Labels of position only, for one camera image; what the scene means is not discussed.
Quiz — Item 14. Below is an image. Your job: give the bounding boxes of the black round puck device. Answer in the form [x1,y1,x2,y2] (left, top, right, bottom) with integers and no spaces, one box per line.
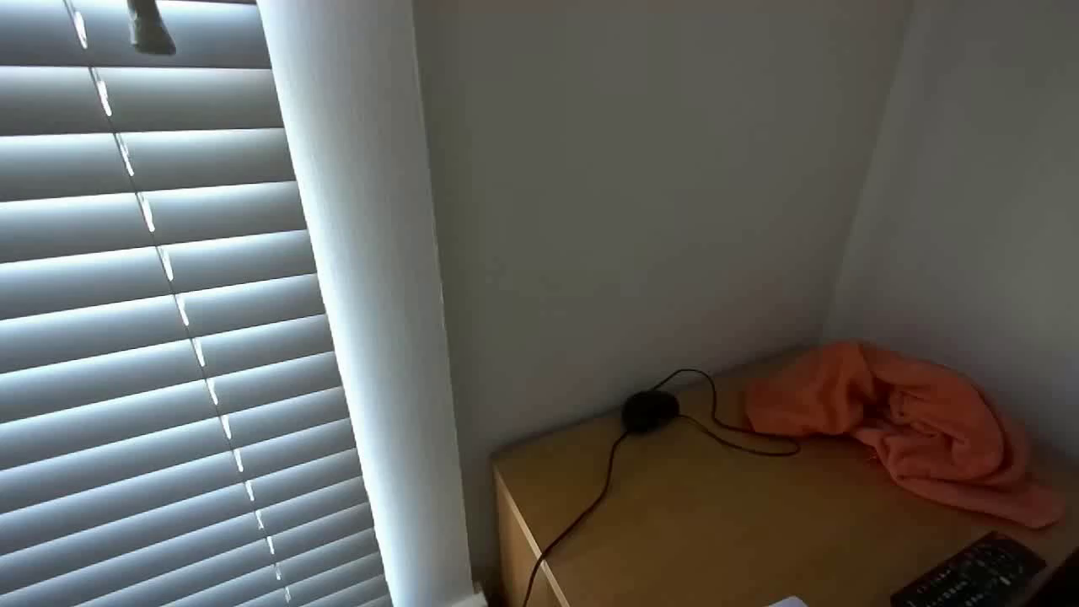
[622,391,678,434]

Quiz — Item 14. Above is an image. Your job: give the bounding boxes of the white window blinds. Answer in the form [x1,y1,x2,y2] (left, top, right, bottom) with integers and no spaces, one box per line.
[0,0,390,607]

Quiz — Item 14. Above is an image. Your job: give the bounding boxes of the black remote control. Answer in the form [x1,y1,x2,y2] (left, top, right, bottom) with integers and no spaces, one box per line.
[892,533,1047,607]

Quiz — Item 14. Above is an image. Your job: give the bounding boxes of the thin black device cable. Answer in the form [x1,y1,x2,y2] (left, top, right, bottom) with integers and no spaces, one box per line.
[515,363,804,607]

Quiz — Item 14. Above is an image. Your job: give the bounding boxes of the light wood dresser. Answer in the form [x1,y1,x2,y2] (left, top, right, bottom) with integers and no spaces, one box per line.
[493,352,1079,607]

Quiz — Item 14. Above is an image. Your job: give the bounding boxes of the orange towel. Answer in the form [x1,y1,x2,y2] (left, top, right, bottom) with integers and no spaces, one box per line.
[746,342,1067,530]

